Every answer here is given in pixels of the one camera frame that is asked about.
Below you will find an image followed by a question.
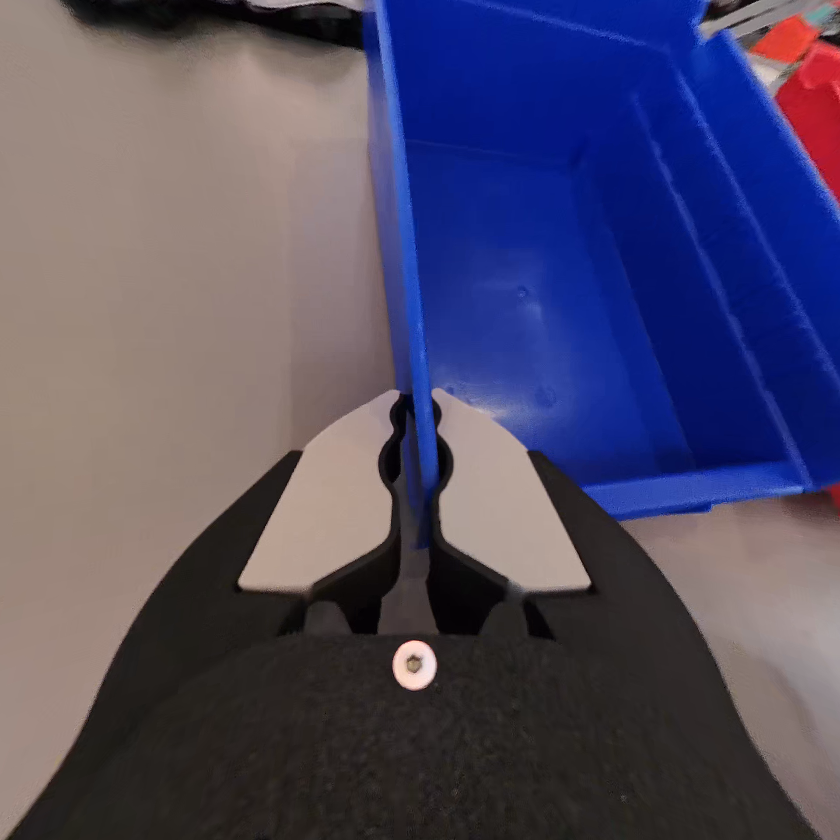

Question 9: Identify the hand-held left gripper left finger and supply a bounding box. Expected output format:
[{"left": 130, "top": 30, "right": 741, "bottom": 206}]
[{"left": 238, "top": 390, "right": 401, "bottom": 628}]

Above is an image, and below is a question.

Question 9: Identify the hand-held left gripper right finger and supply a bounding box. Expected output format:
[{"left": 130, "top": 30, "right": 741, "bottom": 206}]
[{"left": 427, "top": 388, "right": 594, "bottom": 628}]

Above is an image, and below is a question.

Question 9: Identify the blue plastic bin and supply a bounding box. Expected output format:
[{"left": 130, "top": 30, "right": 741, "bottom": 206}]
[{"left": 365, "top": 0, "right": 840, "bottom": 546}]

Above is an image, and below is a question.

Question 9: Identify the red plastic bin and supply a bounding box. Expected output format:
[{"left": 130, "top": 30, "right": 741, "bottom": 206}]
[{"left": 775, "top": 40, "right": 840, "bottom": 198}]

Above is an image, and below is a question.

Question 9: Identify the grey desk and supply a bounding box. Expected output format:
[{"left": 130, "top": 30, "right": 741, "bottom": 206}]
[{"left": 0, "top": 0, "right": 840, "bottom": 815}]

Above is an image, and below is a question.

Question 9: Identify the red floor object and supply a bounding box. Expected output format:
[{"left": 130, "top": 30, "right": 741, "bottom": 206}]
[{"left": 752, "top": 14, "right": 821, "bottom": 64}]

